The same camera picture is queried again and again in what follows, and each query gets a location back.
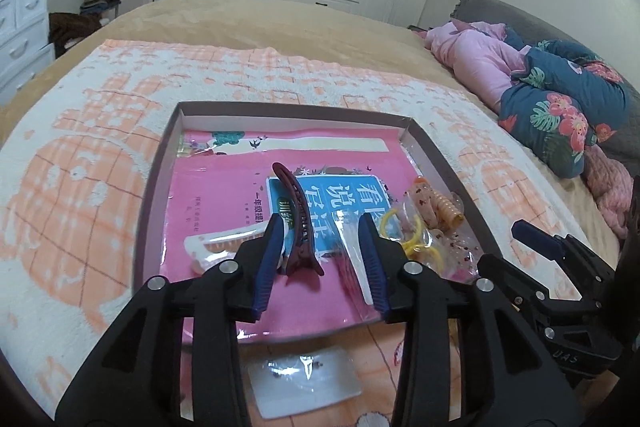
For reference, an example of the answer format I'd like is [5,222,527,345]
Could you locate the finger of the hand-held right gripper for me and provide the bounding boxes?
[477,253,556,313]
[511,219,613,278]

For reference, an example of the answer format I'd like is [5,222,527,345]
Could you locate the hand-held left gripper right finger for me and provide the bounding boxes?
[357,212,586,427]

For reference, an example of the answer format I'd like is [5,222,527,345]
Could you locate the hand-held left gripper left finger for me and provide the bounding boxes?
[55,212,286,427]

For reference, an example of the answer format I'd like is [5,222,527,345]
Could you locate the long clear plastic packet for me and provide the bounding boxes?
[340,227,387,323]

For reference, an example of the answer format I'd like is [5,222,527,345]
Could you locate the yellow hair ties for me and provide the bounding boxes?
[395,207,446,269]

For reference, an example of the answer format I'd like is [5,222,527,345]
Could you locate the dark red hair clip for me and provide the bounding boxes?
[271,162,326,280]

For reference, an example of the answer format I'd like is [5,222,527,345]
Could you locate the cream hair claw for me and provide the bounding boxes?
[184,227,251,276]

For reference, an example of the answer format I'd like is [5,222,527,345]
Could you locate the dotted bow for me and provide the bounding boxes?
[400,177,483,280]

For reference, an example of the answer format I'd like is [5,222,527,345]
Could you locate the orange hair claw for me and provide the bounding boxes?
[430,192,467,233]

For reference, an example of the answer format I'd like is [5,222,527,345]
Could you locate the pink book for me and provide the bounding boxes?
[160,129,441,343]

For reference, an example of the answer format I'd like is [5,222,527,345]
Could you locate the pink knitted cloth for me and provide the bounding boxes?
[582,147,637,240]

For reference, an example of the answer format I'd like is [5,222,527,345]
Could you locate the small clear plastic packet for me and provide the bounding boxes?
[248,347,363,420]

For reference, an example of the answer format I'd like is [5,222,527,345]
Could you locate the blue floral quilt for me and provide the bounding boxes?
[498,27,632,180]

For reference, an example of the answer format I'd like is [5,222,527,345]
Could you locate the pink quilt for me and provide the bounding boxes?
[425,21,531,112]

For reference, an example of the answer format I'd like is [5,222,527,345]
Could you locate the orange and white checked blanket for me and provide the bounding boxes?
[0,39,601,427]

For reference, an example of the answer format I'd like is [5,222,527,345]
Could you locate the floral quilt and pink blanket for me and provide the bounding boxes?
[450,0,640,160]

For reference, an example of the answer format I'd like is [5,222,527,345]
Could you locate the white drawer cabinet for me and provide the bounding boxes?
[0,0,56,105]

